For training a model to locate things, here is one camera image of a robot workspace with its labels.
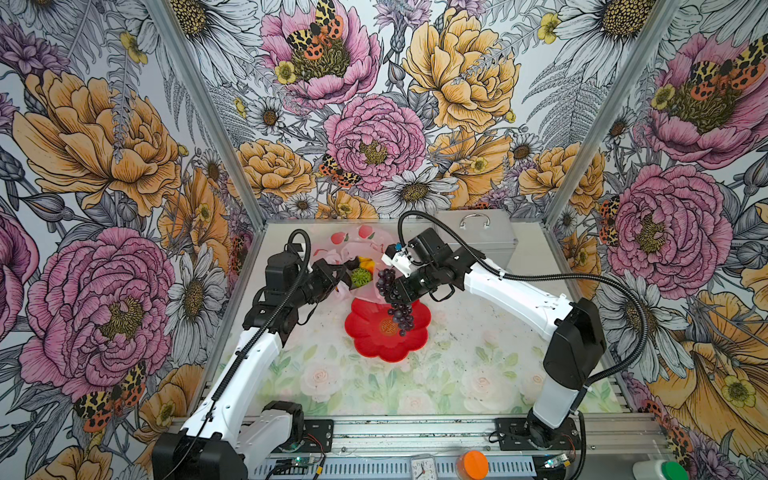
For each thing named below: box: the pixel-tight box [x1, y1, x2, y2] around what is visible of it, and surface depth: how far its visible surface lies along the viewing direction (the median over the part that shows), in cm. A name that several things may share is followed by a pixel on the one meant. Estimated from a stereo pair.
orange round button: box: [456, 450, 489, 480], surface depth 64 cm
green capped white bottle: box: [633, 460, 691, 480], surface depth 64 cm
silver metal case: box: [432, 209, 519, 273], surface depth 100 cm
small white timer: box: [410, 454, 437, 480], surface depth 70 cm
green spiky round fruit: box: [351, 268, 371, 287], surface depth 101 cm
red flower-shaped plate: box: [345, 298, 431, 363], surface depth 93 cm
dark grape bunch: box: [376, 268, 415, 337], surface depth 77 cm
